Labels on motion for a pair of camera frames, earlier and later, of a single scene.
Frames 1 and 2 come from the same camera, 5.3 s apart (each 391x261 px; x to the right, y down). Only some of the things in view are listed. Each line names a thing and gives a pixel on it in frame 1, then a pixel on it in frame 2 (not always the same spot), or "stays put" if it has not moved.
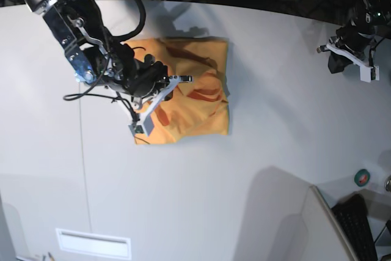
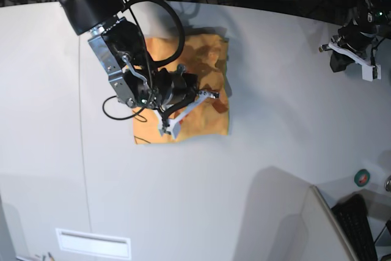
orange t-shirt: [196, 108] stays put
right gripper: [357, 39] stays put
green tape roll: [361, 177] stays put
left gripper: [138, 77] -> [176, 87]
